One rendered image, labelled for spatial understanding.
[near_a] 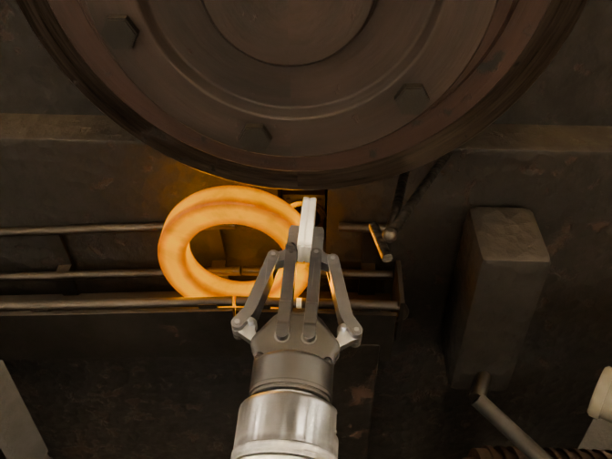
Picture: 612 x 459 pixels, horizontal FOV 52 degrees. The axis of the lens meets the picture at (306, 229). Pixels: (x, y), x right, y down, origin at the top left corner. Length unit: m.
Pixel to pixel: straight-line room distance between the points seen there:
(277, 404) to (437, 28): 0.31
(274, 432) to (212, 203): 0.27
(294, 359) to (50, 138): 0.40
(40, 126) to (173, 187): 0.17
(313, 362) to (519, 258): 0.27
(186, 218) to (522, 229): 0.38
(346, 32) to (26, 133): 0.46
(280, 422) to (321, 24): 0.31
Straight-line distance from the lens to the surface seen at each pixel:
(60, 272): 0.87
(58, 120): 0.81
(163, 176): 0.76
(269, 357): 0.56
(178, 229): 0.71
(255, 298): 0.62
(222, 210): 0.68
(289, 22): 0.44
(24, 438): 1.59
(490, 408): 0.81
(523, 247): 0.72
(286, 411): 0.53
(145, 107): 0.58
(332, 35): 0.44
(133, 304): 0.78
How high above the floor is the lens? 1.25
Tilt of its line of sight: 40 degrees down
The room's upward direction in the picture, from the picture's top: straight up
